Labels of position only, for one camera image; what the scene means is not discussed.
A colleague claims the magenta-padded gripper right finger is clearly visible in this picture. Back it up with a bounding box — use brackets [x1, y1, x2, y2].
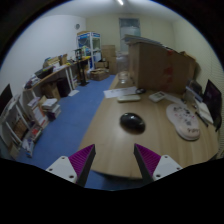
[133, 143, 184, 185]

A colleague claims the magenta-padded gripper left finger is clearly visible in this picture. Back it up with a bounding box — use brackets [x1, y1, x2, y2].
[45, 143, 97, 188]

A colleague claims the black computer mouse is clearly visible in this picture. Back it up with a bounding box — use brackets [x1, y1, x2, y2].
[119, 112, 146, 135]

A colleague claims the white printed mouse pad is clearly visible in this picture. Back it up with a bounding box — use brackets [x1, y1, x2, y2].
[165, 102, 202, 142]

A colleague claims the white shelf unit with books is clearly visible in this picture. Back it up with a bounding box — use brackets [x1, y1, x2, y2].
[0, 94, 44, 159]

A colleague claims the black pen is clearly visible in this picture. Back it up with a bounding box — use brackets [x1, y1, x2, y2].
[195, 110, 210, 128]

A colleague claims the stack of books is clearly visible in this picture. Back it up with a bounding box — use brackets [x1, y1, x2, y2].
[41, 97, 62, 121]

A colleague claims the white notebook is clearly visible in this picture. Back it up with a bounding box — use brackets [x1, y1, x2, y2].
[196, 101, 214, 125]

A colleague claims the short white remote control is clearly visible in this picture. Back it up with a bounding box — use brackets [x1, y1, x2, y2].
[148, 91, 166, 103]

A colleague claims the long white remote control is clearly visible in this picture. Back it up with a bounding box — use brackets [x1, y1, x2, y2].
[116, 94, 142, 103]

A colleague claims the black bin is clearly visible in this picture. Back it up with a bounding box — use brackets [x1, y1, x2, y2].
[55, 77, 73, 98]

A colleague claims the black monitor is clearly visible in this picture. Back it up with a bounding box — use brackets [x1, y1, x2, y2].
[202, 79, 223, 132]

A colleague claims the black stand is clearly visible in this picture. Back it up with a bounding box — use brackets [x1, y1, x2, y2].
[74, 47, 90, 87]

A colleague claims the open cardboard box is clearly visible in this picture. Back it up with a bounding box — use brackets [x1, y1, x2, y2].
[89, 68, 110, 82]

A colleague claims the large cardboard box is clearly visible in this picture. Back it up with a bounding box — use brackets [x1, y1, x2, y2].
[122, 34, 198, 95]

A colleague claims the clear plastic jar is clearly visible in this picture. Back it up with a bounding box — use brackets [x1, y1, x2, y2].
[115, 53, 131, 84]

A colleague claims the blue and white cabinet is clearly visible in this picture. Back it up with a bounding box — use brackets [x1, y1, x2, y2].
[76, 31, 102, 71]

